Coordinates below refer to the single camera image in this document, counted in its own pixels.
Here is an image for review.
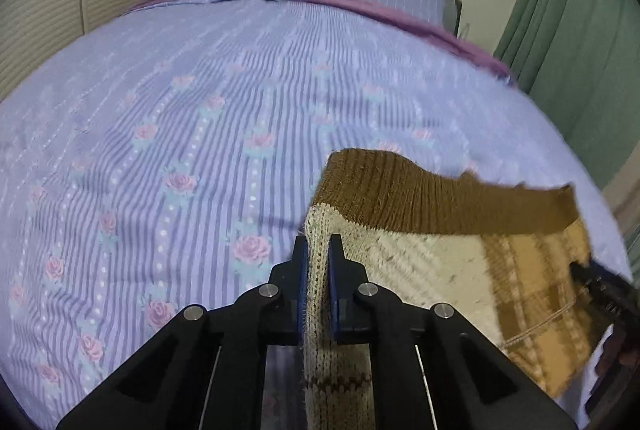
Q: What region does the brown cream plaid knit sweater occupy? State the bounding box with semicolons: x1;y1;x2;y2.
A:
303;148;603;429

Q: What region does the person's right hand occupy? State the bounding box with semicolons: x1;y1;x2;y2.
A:
594;325;639;378

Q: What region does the beige sheer curtain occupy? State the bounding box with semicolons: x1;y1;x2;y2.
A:
603;151;640;250

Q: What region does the lavender floral bedspread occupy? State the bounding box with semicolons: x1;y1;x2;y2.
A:
1;0;629;429

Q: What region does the green curtain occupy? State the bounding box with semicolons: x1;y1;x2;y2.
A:
495;0;639;188

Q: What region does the purple folded bed sheet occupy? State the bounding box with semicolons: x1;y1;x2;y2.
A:
129;0;515;85

